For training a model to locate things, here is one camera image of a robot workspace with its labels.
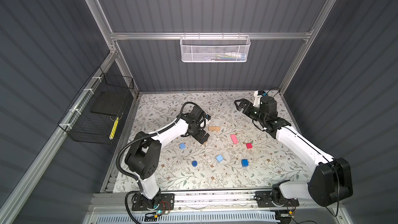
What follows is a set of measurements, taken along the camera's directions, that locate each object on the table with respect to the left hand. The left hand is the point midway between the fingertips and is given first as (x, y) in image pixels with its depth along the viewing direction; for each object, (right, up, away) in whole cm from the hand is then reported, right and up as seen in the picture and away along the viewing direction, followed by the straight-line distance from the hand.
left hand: (200, 134), depth 90 cm
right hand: (+22, +17, -8) cm, 29 cm away
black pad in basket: (-46, +18, -13) cm, 51 cm away
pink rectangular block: (+21, -4, +6) cm, 22 cm away
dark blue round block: (-3, -15, -5) cm, 17 cm away
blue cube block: (+25, -15, -5) cm, 30 cm away
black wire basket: (-49, +13, -18) cm, 54 cm away
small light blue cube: (-11, -8, +3) cm, 14 cm away
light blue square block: (+11, -13, -4) cm, 17 cm away
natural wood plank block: (+9, +2, +9) cm, 13 cm away
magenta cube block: (+29, -7, +1) cm, 30 cm away
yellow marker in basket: (-38, +6, -22) cm, 45 cm away
